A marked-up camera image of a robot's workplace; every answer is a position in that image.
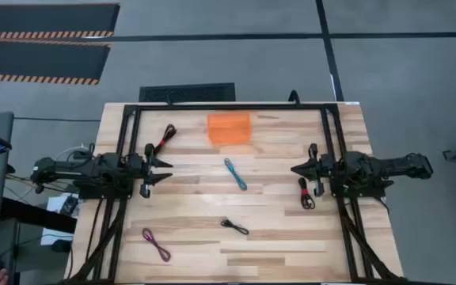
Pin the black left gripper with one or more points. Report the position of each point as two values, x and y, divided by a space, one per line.
139 170

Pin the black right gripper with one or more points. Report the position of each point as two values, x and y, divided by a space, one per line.
325 170

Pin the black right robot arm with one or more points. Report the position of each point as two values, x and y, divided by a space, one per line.
390 166

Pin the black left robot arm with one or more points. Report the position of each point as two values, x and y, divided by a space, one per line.
73 168

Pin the orange translucent bin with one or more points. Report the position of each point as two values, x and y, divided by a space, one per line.
228 128

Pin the black floor vent grate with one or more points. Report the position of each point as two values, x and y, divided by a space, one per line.
186 93

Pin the white box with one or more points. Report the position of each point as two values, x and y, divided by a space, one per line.
55 237

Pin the black computer mouse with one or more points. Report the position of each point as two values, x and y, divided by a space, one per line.
61 246

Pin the black desk board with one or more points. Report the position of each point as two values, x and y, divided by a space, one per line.
38 215

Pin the black hazard-striped floor mat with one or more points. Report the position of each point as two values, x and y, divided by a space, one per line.
46 17
38 59

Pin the black aluminium frame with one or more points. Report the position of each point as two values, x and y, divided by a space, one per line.
228 107

